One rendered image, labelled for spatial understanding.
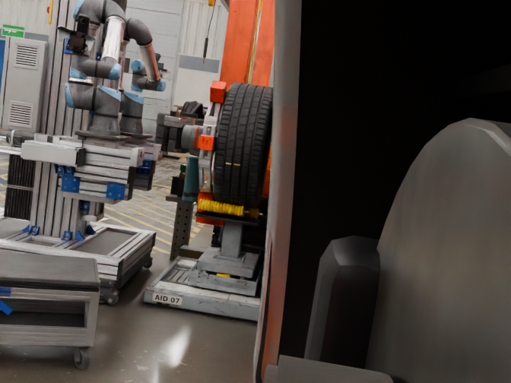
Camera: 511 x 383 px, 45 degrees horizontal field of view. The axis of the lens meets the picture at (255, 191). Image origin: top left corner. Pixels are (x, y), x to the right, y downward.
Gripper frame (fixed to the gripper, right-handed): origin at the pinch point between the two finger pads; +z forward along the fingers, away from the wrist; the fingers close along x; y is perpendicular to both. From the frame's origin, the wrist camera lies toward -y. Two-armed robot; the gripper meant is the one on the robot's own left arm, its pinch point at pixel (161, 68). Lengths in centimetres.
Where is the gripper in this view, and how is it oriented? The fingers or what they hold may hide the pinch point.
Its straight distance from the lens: 420.4
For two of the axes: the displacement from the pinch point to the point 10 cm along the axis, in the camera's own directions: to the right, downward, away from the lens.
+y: -2.7, 9.5, 1.5
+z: 3.0, -0.7, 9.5
